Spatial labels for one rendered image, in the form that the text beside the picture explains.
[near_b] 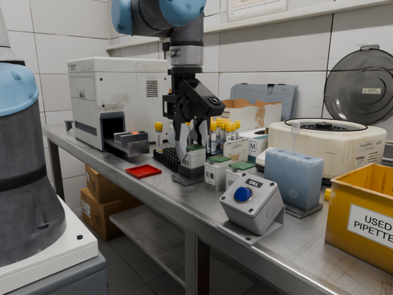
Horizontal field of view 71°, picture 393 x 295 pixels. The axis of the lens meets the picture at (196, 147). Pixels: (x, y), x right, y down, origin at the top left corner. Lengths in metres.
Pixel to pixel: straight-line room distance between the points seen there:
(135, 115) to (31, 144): 0.63
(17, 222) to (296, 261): 0.36
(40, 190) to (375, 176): 0.51
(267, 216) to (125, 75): 0.69
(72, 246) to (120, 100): 0.63
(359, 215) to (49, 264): 0.40
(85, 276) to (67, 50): 1.98
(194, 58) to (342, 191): 0.38
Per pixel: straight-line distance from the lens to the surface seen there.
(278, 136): 0.75
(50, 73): 2.24
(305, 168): 0.51
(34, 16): 2.26
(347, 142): 0.68
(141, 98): 1.00
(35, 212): 0.42
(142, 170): 0.74
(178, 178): 0.65
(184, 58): 0.62
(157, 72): 1.03
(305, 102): 1.11
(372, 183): 0.56
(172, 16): 0.46
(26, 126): 0.39
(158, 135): 0.81
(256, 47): 1.24
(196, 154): 0.64
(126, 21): 0.57
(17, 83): 0.39
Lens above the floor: 1.12
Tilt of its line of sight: 14 degrees down
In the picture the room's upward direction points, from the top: straight up
